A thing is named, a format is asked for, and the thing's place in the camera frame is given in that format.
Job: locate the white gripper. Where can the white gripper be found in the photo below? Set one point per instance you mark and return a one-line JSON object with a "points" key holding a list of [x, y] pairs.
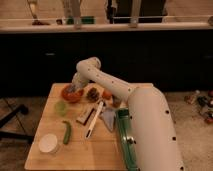
{"points": [[79, 81]]}

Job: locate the blue-grey sponge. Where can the blue-grey sponge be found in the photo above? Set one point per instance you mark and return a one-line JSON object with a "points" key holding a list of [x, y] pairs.
{"points": [[71, 89]]}

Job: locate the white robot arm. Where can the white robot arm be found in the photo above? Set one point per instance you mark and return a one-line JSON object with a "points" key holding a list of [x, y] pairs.
{"points": [[153, 132]]}

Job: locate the orange-red bowl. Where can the orange-red bowl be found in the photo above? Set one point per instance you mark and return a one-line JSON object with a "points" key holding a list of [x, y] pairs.
{"points": [[71, 97]]}

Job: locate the brown pinecone object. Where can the brown pinecone object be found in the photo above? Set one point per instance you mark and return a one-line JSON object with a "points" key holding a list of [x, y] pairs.
{"points": [[93, 95]]}

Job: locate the orange fruit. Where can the orange fruit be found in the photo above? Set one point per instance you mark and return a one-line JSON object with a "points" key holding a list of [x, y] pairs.
{"points": [[107, 95]]}

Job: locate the brown wooden block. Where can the brown wooden block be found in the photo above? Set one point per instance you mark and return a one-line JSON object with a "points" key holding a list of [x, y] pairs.
{"points": [[83, 118]]}

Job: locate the small metal cup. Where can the small metal cup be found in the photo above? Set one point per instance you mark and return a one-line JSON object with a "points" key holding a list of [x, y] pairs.
{"points": [[116, 102]]}

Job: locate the green pepper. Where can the green pepper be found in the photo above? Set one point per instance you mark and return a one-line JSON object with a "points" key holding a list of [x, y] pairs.
{"points": [[67, 134]]}

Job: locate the grey folded cloth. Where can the grey folded cloth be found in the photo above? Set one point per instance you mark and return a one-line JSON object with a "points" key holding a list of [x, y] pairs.
{"points": [[108, 117]]}

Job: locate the wooden cutting board table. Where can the wooden cutting board table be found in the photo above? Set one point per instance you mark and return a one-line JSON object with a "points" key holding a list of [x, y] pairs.
{"points": [[101, 152]]}

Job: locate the green tray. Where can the green tray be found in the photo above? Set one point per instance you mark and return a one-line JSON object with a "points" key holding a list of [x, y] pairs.
{"points": [[123, 127]]}

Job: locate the white round container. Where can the white round container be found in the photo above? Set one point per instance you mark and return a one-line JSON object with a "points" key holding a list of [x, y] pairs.
{"points": [[48, 144]]}

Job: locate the black chair base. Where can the black chair base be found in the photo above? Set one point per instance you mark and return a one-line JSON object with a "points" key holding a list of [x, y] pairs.
{"points": [[11, 126]]}

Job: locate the metal faucet piece in tray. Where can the metal faucet piece in tray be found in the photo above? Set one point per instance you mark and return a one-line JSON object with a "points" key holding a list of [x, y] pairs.
{"points": [[129, 139]]}

